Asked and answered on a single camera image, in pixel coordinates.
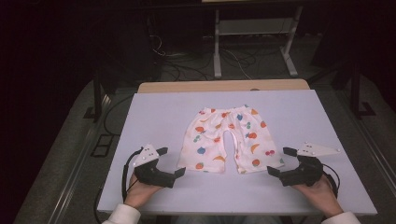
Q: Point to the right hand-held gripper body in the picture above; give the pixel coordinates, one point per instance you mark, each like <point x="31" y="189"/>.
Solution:
<point x="308" y="172"/>

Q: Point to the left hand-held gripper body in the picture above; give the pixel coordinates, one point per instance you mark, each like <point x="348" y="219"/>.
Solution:
<point x="149" y="174"/>

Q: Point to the white fruit-print pants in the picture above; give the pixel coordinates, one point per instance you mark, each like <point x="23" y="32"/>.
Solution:
<point x="205" y="140"/>

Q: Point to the person's left hand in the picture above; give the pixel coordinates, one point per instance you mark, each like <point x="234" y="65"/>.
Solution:
<point x="138" y="193"/>

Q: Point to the person's right hand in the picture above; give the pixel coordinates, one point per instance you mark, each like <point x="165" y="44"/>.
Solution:
<point x="323" y="196"/>

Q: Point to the white table board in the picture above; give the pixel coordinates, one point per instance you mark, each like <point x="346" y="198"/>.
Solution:
<point x="155" y="124"/>

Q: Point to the black metal stand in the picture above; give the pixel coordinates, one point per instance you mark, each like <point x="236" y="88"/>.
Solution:
<point x="355" y="93"/>
<point x="97" y="99"/>

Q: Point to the wooden table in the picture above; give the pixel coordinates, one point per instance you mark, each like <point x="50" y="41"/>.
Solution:
<point x="218" y="85"/>

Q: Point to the metal floor rail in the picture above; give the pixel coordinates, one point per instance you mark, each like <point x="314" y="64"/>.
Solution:
<point x="373" y="155"/>
<point x="77" y="174"/>

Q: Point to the white metal desk frame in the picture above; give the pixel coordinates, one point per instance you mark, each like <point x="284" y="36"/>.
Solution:
<point x="217" y="46"/>

